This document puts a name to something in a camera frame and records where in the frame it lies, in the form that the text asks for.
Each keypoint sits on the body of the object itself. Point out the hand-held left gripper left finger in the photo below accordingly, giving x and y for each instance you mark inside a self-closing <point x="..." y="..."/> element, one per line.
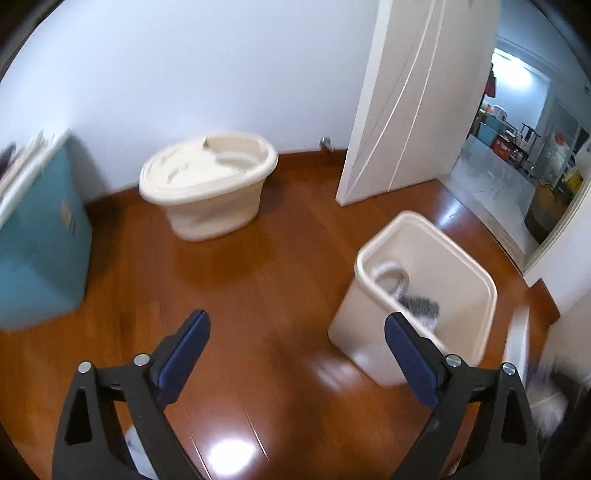
<point x="184" y="350"/>

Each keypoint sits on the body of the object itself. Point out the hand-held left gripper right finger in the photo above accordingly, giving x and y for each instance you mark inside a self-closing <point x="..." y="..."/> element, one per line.
<point x="411" y="360"/>

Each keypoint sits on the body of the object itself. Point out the cream plastic bin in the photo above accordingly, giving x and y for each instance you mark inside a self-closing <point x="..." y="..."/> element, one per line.
<point x="369" y="323"/>

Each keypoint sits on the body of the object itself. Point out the translucent tape roll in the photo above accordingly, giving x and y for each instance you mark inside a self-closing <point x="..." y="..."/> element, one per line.
<point x="376" y="274"/>

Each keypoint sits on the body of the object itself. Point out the white flat carton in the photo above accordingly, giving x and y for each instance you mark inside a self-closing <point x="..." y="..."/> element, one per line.
<point x="518" y="339"/>

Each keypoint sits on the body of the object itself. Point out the cream round tub with lid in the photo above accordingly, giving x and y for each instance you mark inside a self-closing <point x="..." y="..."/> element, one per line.
<point x="207" y="203"/>

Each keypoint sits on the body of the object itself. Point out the teal storage box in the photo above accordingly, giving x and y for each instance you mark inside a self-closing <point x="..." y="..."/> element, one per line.
<point x="41" y="249"/>

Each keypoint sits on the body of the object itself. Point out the red crate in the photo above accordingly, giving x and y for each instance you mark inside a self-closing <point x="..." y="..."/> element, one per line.
<point x="501" y="146"/>

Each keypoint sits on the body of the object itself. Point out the metal door stopper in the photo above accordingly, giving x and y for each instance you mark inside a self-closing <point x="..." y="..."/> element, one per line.
<point x="326" y="144"/>

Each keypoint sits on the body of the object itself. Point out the yellow bin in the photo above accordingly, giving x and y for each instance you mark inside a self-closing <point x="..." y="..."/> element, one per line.
<point x="571" y="179"/>

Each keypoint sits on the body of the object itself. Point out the stacked papers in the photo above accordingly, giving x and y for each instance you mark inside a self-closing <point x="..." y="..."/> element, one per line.
<point x="23" y="157"/>

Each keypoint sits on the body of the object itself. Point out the black metal rack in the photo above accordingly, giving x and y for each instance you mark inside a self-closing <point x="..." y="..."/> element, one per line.
<point x="531" y="133"/>

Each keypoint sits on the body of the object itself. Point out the white door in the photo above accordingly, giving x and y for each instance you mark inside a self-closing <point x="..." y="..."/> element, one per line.
<point x="406" y="101"/>

